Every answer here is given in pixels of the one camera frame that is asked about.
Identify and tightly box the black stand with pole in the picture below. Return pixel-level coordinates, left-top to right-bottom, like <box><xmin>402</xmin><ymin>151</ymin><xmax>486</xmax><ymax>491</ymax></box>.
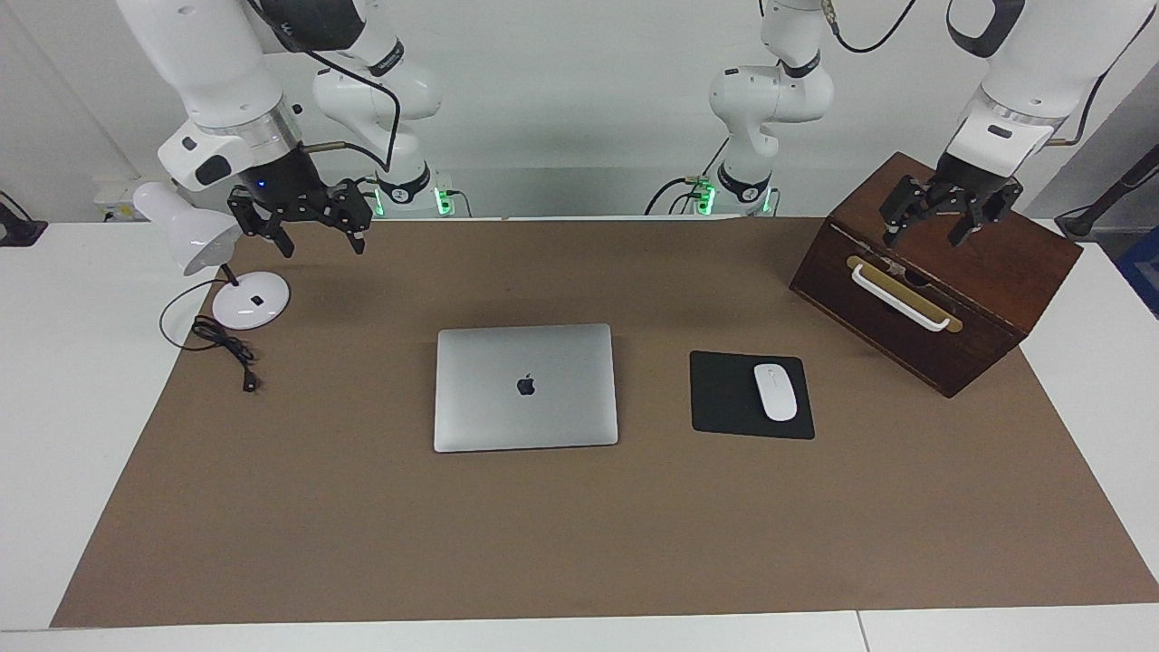
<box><xmin>1055</xmin><ymin>143</ymin><xmax>1159</xmax><ymax>241</ymax></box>

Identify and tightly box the silver grey laptop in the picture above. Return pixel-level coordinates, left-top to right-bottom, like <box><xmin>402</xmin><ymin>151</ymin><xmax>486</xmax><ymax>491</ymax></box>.
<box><xmin>433</xmin><ymin>323</ymin><xmax>620</xmax><ymax>454</ymax></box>

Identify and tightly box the white box handle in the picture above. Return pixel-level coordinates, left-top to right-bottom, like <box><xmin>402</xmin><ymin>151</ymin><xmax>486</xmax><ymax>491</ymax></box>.
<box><xmin>851</xmin><ymin>264</ymin><xmax>952</xmax><ymax>331</ymax></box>

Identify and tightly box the white wall power strip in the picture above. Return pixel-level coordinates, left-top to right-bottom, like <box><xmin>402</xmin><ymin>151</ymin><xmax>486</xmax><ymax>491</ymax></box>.
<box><xmin>93</xmin><ymin>177</ymin><xmax>155</xmax><ymax>223</ymax></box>

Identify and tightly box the black clamp object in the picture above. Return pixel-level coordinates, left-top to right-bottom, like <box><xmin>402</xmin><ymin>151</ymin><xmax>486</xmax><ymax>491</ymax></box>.
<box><xmin>0</xmin><ymin>190</ymin><xmax>48</xmax><ymax>247</ymax></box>

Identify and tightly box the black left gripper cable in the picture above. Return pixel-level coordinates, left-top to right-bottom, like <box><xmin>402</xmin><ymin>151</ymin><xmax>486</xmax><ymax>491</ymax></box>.
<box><xmin>819</xmin><ymin>0</ymin><xmax>1137</xmax><ymax>146</ymax></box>

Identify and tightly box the white desk lamp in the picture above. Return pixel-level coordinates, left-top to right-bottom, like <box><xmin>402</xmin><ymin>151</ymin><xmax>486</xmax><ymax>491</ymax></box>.
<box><xmin>132</xmin><ymin>181</ymin><xmax>292</xmax><ymax>331</ymax></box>

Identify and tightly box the black lamp power cable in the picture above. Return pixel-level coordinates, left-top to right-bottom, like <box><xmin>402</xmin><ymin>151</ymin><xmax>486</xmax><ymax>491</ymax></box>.
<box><xmin>159</xmin><ymin>278</ymin><xmax>262</xmax><ymax>394</ymax></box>

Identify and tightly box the white computer mouse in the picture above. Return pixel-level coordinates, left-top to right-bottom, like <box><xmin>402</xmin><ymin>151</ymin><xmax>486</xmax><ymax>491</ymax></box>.
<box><xmin>753</xmin><ymin>363</ymin><xmax>800</xmax><ymax>423</ymax></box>

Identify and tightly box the black mouse pad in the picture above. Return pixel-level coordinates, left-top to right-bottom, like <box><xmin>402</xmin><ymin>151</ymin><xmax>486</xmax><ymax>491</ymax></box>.
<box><xmin>689</xmin><ymin>350</ymin><xmax>816</xmax><ymax>441</ymax></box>

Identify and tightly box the brass handle plate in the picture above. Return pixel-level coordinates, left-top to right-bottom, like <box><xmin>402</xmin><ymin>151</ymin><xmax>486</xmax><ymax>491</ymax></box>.
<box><xmin>847</xmin><ymin>255</ymin><xmax>963</xmax><ymax>334</ymax></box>

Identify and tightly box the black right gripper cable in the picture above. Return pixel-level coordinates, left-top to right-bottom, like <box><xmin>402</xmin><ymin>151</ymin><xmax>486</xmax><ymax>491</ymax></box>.
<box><xmin>244</xmin><ymin>0</ymin><xmax>402</xmax><ymax>173</ymax></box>

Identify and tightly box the dark brown wooden box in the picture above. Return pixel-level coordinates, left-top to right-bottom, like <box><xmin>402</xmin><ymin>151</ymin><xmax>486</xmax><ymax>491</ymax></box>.
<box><xmin>789</xmin><ymin>151</ymin><xmax>1085</xmax><ymax>399</ymax></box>

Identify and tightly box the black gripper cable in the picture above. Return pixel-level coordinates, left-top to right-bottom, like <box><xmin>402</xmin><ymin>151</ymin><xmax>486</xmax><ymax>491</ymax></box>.
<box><xmin>819</xmin><ymin>0</ymin><xmax>1137</xmax><ymax>146</ymax></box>
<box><xmin>244</xmin><ymin>0</ymin><xmax>402</xmax><ymax>173</ymax></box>

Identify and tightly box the blue crate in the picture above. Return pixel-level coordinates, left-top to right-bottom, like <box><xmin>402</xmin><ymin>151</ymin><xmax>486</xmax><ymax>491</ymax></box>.
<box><xmin>1116</xmin><ymin>226</ymin><xmax>1159</xmax><ymax>318</ymax></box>

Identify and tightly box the large brown table mat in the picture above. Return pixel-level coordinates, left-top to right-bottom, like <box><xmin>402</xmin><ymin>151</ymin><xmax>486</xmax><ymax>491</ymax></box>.
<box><xmin>50</xmin><ymin>217</ymin><xmax>1159</xmax><ymax>628</ymax></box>

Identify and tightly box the black arm base cable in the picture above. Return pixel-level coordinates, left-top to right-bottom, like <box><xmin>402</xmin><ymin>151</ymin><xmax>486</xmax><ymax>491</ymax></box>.
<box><xmin>646</xmin><ymin>136</ymin><xmax>730</xmax><ymax>216</ymax></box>

